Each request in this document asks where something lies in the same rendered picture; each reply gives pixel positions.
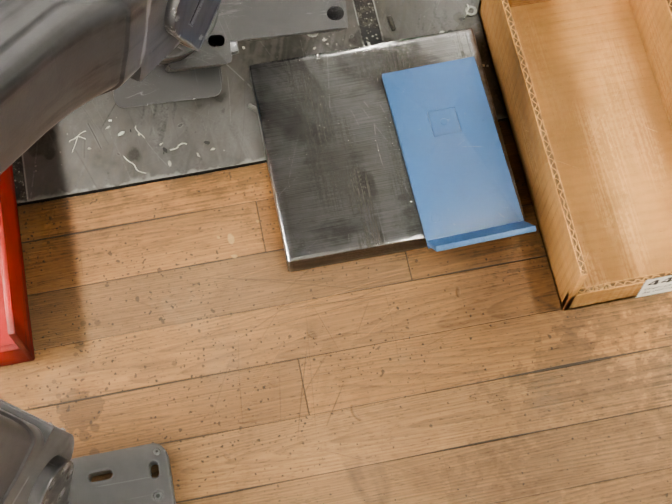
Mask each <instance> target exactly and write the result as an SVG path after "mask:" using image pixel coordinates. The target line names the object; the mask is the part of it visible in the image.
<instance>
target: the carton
mask: <svg viewBox="0 0 672 504"><path fill-rule="evenodd" d="M478 12H479V16H480V20H481V23H482V27H483V30H484V34H485V37H486V41H487V44H488V48H489V51H490V55H491V59H492V62H493V66H494V69H495V73H496V76H497V80H498V83H499V87H500V91H501V94H502V98H503V101H504V105H505V108H506V112H507V115H508V119H509V122H510V126H511V130H512V133H513V137H514V140H515V144H516V147H517V151H518V154H519V158H520V162H521V165H522V169H523V172H524V176H525V179H526V183H527V186H528V190H529V193H530V197H531V201H532V204H533V208H534V211H535V215H536V218H537V222H538V225H539V229H540V233H541V236H542V240H543V243H544V247H545V250H546V254H547V257H548V261H549V264H550V268H551V272H552V275H553V279H554V282H555V286H556V289H557V293H558V296H559V300H560V304H561V307H562V310H563V311H564V310H569V309H574V308H580V307H585V306H590V305H596V304H601V303H606V302H611V301H617V300H622V299H627V298H633V297H635V298H637V297H643V296H648V295H653V294H659V293H664V292H669V291H672V0H480V4H479V9H478Z"/></svg>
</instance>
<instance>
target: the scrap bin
mask: <svg viewBox="0 0 672 504"><path fill-rule="evenodd" d="M34 359H35V357H34V348H33V339H32V331H31V322H30V313H29V305H28V296H27V287H26V279H25V270H24V261H23V253H22V244H21V235H20V227H19V218H18V209H17V201H16V192H15V183H14V175H13V166H12V165H10V166H9V167H8V168H7V169H6V170H5V171H4V172H3V173H2V174H1V175H0V367H1V366H6V365H12V364H17V363H23V362H28V361H33V360H34Z"/></svg>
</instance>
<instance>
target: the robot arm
mask: <svg viewBox="0 0 672 504"><path fill-rule="evenodd" d="M346 28H348V18H347V10H346V2H345V0H0V175H1V174H2V173H3V172H4V171H5V170H6V169H7V168H8V167H9V166H10V165H12V164H13V163H14V162H15V161H16V160H17V159H18V158H19V157H20V156H21V155H22V154H23V153H25V152H26V151H27V150H28V149H29V148H30V147H31V146H32V145H33V144H34V143H35V142H36V141H37V140H39V139H40V138H41V137H42V136H43V135H44V134H45V133H46V132H47V131H49V130H50V129H51V128H52V127H53V126H55V125H56V124H57V123H58V122H60V121H61V120H62V119H64V118H65V117H66V116H68V115H69V114H70V113H72V112H73V111H74V110H76V109H77V108H79V107H80V106H82V105H83V104H85V103H87V102H88V101H90V100H92V99H93V98H95V97H97V96H99V95H102V94H106V93H108V92H111V91H113V95H114V101H115V103H116V104H117V105H118V106H119V107H121V108H128V107H136V106H144V105H152V104H160V103H168V102H177V101H185V100H193V99H201V98H209V97H215V96H217V95H219V93H220V92H221V89H222V84H221V83H222V73H221V66H223V65H225V64H227V63H230V62H231V60H232V53H231V46H230V42H234V41H243V40H248V41H253V40H265V39H273V38H278V37H284V36H291V35H303V34H315V33H327V32H336V31H340V30H343V29H346ZM73 449H74V437H73V435H72V434H70V433H68V432H66V430H65V429H64V428H61V429H60V428H58V427H56V426H54V425H53V424H52V423H50V422H49V423H48V422H46V421H44V420H42V419H40V418H38V417H36V416H34V415H32V414H30V413H28V412H26V411H24V410H22V409H20V408H18V407H16V406H14V405H12V404H10V403H8V402H6V401H4V400H2V399H0V504H176V500H175V494H174V487H173V480H172V474H171V467H170V461H169V456H168V454H167V452H166V450H165V449H164V448H163V447H162V446H161V445H159V444H155V443H151V444H146V445H140V446H135V447H130V448H125V449H120V450H115V451H109V452H104V453H99V454H94V455H89V456H83V457H78V458H73V459H71V458H72V454H73ZM155 464H157V465H158V468H159V475H158V476H157V477H155V478H153V477H152V474H151V467H152V466H153V465H155ZM108 473H113V475H112V477H111V478H110V479H106V480H101V481H96V482H91V479H92V477H94V476H98V475H103V474H108ZM155 499H156V500H155Z"/></svg>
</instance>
